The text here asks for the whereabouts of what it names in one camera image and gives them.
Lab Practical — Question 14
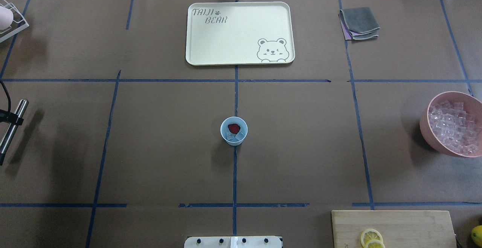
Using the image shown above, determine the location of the steel muddler black tip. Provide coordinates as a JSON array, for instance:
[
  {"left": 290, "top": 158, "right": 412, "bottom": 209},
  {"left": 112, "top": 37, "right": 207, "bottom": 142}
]
[{"left": 0, "top": 99, "right": 29, "bottom": 166}]

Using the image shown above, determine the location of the clear ice cube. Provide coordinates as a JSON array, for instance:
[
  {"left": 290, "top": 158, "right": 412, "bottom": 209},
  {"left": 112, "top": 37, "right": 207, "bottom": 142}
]
[
  {"left": 226, "top": 133, "right": 236, "bottom": 142},
  {"left": 234, "top": 131, "right": 246, "bottom": 141}
]

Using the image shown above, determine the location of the red strawberry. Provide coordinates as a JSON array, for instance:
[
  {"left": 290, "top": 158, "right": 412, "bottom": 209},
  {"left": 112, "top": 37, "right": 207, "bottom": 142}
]
[{"left": 228, "top": 123, "right": 241, "bottom": 135}]

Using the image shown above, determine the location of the pink cup on rack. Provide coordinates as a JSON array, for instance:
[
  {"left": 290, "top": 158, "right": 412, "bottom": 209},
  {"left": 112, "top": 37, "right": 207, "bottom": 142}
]
[{"left": 0, "top": 6, "right": 14, "bottom": 31}]

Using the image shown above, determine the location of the light blue plastic cup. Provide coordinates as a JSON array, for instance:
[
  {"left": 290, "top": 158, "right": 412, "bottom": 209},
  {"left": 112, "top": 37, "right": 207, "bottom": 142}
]
[{"left": 220, "top": 117, "right": 249, "bottom": 146}]

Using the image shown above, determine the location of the pink bowl of ice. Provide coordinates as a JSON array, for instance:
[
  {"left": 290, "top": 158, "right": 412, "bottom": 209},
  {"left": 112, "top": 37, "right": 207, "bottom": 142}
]
[{"left": 419, "top": 91, "right": 482, "bottom": 158}]

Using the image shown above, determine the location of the cream bear serving tray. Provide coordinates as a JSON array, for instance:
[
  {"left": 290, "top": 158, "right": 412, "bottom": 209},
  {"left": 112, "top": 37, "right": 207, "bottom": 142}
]
[{"left": 185, "top": 2, "right": 296, "bottom": 66}]

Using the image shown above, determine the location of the folded grey cloth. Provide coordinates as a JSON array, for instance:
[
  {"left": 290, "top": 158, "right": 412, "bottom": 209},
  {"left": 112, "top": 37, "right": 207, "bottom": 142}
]
[{"left": 339, "top": 6, "right": 380, "bottom": 41}]

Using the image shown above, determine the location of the lemon slices row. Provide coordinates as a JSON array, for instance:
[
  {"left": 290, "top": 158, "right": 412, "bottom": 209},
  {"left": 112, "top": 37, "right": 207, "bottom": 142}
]
[{"left": 360, "top": 228, "right": 386, "bottom": 248}]

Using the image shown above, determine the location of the wooden cutting board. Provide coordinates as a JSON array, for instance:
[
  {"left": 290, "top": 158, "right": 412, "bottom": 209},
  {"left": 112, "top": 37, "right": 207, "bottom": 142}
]
[{"left": 331, "top": 210, "right": 456, "bottom": 248}]

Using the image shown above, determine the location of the whole yellow lemon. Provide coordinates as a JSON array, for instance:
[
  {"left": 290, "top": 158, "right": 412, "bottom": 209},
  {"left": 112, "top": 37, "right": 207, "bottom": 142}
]
[{"left": 470, "top": 225, "right": 482, "bottom": 248}]

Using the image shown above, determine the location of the white wire cup rack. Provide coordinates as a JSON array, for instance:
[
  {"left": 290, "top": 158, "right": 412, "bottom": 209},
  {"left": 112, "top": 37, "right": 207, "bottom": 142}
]
[{"left": 0, "top": 0, "right": 29, "bottom": 43}]

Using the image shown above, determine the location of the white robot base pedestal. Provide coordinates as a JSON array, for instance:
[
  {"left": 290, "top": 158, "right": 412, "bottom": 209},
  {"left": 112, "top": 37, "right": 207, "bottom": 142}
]
[{"left": 184, "top": 236, "right": 284, "bottom": 248}]

